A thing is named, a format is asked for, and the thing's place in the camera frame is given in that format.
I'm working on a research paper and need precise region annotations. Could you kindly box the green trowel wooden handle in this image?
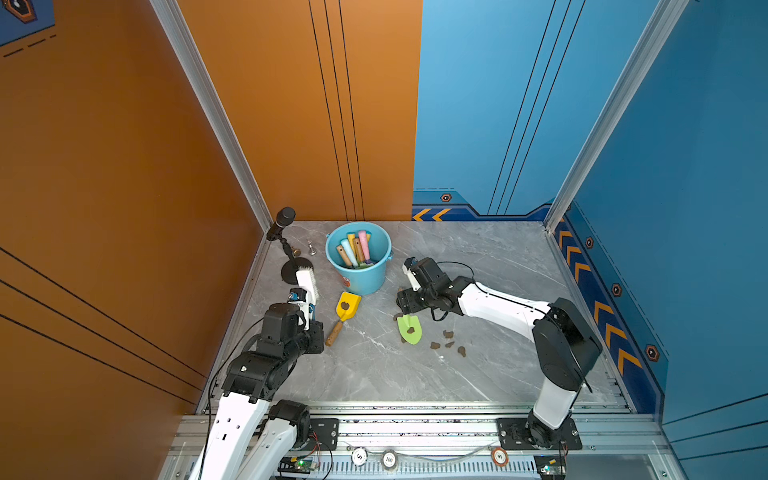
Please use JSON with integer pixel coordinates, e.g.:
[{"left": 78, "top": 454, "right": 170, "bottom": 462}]
[
  {"left": 394, "top": 313, "right": 423, "bottom": 345},
  {"left": 336, "top": 244, "right": 353, "bottom": 268}
]

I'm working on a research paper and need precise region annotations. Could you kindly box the yellow trowel wooden handle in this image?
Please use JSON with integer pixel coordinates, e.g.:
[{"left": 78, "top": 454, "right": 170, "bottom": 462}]
[{"left": 325, "top": 292, "right": 362, "bottom": 347}]

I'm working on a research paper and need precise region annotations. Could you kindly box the white cleaning brush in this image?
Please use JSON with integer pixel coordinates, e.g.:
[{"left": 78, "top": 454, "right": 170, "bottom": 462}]
[{"left": 296, "top": 267, "right": 318, "bottom": 305}]

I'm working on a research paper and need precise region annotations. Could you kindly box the green trowel brown handle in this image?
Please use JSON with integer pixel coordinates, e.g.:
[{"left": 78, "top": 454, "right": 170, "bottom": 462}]
[{"left": 355, "top": 235, "right": 366, "bottom": 265}]

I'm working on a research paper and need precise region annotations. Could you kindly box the light blue trowel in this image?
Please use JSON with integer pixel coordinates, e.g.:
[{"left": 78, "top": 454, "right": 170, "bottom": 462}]
[{"left": 341, "top": 239, "right": 359, "bottom": 268}]

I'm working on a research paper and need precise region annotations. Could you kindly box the purple trowel pink handle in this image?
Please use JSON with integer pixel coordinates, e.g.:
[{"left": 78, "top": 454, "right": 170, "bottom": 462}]
[{"left": 358, "top": 230, "right": 372, "bottom": 264}]

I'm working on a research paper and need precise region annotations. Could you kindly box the lime trowel yellow handle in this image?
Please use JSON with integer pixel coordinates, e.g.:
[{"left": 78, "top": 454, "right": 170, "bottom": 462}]
[{"left": 347, "top": 233, "right": 357, "bottom": 253}]

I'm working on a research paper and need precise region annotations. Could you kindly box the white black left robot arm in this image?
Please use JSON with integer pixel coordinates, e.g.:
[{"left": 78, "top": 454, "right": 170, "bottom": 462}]
[{"left": 190, "top": 301, "right": 324, "bottom": 479}]

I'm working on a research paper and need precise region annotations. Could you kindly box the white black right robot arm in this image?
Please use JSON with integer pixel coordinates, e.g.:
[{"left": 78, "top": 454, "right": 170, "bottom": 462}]
[{"left": 396, "top": 257, "right": 603, "bottom": 449}]

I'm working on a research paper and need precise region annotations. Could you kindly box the light blue plastic bucket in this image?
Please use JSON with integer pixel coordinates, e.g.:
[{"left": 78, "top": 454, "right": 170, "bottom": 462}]
[{"left": 325, "top": 222, "right": 393, "bottom": 296}]

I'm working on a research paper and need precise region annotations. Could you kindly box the black microphone on stand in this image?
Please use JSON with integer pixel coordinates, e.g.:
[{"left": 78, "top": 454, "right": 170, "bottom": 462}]
[{"left": 266, "top": 207, "right": 313, "bottom": 285}]

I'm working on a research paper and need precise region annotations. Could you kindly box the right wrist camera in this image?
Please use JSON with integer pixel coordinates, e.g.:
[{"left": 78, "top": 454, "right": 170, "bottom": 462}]
[{"left": 402, "top": 257, "right": 421, "bottom": 291}]

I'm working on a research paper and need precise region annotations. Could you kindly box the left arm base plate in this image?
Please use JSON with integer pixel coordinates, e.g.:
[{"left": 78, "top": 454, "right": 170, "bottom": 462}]
[{"left": 256, "top": 417, "right": 340, "bottom": 452}]

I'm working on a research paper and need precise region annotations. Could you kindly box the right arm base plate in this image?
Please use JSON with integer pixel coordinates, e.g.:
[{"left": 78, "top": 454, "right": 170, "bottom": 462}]
[{"left": 495, "top": 417, "right": 583, "bottom": 451}]

